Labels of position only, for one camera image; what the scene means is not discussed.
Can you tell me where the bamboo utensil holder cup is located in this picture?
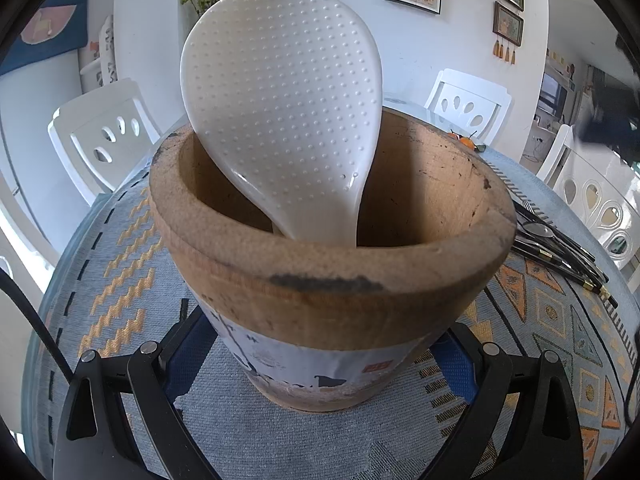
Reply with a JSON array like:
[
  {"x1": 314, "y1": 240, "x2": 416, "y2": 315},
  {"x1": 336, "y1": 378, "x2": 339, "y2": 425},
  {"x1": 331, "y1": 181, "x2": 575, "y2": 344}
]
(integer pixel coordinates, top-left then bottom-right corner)
[{"x1": 149, "y1": 110, "x2": 516, "y2": 413}]

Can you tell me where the white plastic rice paddle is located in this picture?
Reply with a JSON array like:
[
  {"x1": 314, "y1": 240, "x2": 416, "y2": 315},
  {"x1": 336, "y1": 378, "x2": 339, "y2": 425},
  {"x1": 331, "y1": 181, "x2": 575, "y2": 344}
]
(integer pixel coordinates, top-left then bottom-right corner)
[{"x1": 180, "y1": 0, "x2": 383, "y2": 247}]

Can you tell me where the small steel spoon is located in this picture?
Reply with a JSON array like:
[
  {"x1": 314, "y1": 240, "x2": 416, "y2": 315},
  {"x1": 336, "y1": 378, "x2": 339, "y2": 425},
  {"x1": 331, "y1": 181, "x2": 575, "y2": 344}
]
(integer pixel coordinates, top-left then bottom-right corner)
[{"x1": 514, "y1": 221, "x2": 608, "y2": 286}]

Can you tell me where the patterned blue table mat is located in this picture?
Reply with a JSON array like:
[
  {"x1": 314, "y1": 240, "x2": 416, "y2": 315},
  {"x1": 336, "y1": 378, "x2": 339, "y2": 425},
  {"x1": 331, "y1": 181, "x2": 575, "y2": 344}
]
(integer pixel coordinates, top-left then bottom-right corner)
[{"x1": 40, "y1": 174, "x2": 639, "y2": 479}]

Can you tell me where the black chopstick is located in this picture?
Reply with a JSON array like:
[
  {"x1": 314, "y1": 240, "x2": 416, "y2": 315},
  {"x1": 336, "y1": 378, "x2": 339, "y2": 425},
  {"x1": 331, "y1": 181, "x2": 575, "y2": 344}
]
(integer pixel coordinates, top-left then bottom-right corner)
[
  {"x1": 512, "y1": 240, "x2": 618, "y2": 309},
  {"x1": 513, "y1": 202, "x2": 596, "y2": 262},
  {"x1": 516, "y1": 214, "x2": 608, "y2": 284}
]

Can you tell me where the white chair near left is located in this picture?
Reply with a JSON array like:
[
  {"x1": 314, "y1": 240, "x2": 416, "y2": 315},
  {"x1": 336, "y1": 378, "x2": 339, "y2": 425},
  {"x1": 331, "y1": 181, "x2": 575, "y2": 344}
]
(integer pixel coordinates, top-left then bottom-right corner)
[{"x1": 1, "y1": 178, "x2": 60, "y2": 307}]

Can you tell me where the white chair near right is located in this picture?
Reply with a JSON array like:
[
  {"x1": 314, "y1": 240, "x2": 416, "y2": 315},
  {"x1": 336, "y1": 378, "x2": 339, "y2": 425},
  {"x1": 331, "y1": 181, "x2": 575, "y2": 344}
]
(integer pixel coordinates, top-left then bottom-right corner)
[{"x1": 537, "y1": 125, "x2": 639, "y2": 269}]

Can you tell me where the orange mandarin near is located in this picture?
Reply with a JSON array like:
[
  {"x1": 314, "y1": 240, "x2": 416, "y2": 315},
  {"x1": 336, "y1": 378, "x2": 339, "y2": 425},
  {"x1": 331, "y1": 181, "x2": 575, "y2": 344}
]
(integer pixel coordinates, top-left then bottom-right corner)
[{"x1": 458, "y1": 136, "x2": 478, "y2": 152}]

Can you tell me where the white chair far right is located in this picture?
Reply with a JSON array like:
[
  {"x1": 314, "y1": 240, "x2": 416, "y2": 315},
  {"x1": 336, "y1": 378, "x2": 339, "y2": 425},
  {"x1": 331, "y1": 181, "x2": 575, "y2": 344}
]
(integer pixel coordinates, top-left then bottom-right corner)
[{"x1": 425, "y1": 68, "x2": 512, "y2": 145}]

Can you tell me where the framed picture lower right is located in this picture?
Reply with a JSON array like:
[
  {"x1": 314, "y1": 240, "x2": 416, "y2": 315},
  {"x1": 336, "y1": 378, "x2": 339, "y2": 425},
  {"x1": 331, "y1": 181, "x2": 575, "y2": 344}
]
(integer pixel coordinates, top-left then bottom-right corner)
[{"x1": 492, "y1": 1, "x2": 524, "y2": 47}]

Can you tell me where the black cable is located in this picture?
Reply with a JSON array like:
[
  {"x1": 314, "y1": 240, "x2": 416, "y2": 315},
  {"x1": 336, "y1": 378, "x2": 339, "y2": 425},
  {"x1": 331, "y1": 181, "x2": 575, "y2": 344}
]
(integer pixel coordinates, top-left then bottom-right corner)
[{"x1": 0, "y1": 266, "x2": 76, "y2": 384}]

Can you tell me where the wall television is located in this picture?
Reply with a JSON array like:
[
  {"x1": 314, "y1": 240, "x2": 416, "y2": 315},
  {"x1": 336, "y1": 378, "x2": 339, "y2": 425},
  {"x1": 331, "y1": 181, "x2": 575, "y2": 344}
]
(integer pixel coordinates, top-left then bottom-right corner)
[{"x1": 537, "y1": 73, "x2": 567, "y2": 119}]

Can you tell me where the blue wall hanging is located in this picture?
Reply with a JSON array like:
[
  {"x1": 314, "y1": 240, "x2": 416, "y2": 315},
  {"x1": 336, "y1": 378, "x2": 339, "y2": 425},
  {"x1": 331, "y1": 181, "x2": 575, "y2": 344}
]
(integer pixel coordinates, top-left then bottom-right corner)
[{"x1": 1, "y1": 0, "x2": 88, "y2": 75}]

